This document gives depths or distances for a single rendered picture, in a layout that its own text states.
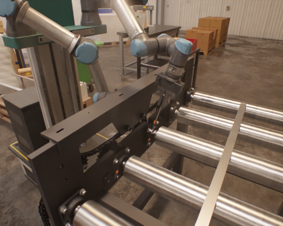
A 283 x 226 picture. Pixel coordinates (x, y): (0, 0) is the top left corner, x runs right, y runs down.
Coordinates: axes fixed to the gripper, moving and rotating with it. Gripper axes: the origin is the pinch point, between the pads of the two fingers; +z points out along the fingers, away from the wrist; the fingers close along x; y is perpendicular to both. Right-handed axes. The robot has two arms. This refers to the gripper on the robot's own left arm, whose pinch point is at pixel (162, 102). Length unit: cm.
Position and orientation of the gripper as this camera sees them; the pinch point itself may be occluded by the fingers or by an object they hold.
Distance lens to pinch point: 105.7
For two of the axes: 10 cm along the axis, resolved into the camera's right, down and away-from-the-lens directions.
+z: -2.6, 8.1, 5.3
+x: 8.1, 4.9, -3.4
